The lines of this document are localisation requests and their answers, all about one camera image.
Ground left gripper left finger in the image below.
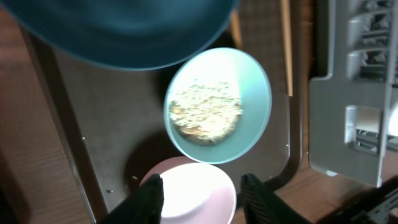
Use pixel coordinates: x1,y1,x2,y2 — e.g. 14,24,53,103
99,174,164,224

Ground right wooden chopstick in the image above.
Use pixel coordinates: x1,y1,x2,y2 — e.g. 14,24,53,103
280,0,293,96

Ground grey dishwasher rack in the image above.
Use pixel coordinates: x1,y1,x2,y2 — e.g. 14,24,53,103
308,0,397,187

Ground black rail at table edge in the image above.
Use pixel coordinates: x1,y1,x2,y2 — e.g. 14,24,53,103
318,176,397,224

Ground light blue bowl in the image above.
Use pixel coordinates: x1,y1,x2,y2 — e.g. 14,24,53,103
164,47,272,164

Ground dark blue plate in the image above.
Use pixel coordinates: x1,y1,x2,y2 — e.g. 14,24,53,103
1,0,239,70

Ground pink bowl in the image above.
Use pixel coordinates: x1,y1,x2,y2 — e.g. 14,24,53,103
141,156,237,224

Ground rice leftovers in bowl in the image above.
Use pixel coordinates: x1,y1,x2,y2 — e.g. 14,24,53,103
168,80,243,145

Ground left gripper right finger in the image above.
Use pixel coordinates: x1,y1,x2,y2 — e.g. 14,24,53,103
240,174,310,224

